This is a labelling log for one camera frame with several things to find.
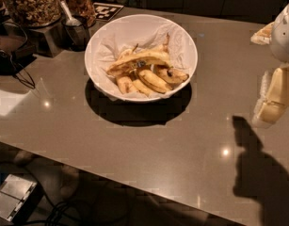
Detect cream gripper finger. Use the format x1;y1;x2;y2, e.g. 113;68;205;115
252;64;289;128

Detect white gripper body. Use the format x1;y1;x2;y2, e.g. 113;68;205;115
250;3;289;63

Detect yellow banana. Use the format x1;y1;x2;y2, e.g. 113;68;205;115
106;50;172;76

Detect right spotted banana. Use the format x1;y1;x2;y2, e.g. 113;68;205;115
154;66;189;85

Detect middle banana in bowl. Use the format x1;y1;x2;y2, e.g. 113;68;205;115
137;69;172;93

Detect banana in bowl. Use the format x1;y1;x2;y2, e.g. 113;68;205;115
137;69;172;93
116;75;137;94

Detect front small banana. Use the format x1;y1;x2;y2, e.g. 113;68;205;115
133;79;153;96

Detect white bowl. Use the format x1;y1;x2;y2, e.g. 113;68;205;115
84;13;199;104

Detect left banana in bowl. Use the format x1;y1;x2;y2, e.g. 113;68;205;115
116;75;137;94

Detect black white fiducial marker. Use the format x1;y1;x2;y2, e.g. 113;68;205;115
94;3;123;22

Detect dark cup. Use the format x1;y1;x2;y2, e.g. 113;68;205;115
61;15;89;52

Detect small glass snack jar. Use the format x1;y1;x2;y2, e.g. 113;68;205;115
66;0;96;27

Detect white plastic spoon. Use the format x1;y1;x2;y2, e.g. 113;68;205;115
58;0;81;26

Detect metal jar stand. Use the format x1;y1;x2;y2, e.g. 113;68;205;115
26;22;64;57

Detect large glass nut jar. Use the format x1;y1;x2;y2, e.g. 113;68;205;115
4;0;61;27

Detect grey box on floor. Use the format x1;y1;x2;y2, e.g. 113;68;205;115
0;174;38;223

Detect black floor cables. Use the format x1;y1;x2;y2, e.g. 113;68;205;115
21;163;133;226

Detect black device with cable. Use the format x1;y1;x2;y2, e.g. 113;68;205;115
0;21;38;89

